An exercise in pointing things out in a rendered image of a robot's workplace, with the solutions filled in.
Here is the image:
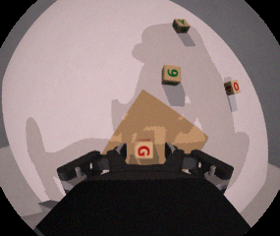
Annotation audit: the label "brown square mat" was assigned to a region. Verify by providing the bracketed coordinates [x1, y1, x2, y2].
[102, 89, 208, 165]

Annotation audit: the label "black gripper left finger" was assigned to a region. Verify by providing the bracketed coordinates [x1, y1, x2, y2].
[57, 143, 133, 195]

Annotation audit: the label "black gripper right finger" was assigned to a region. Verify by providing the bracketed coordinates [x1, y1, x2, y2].
[158, 143, 234, 194]

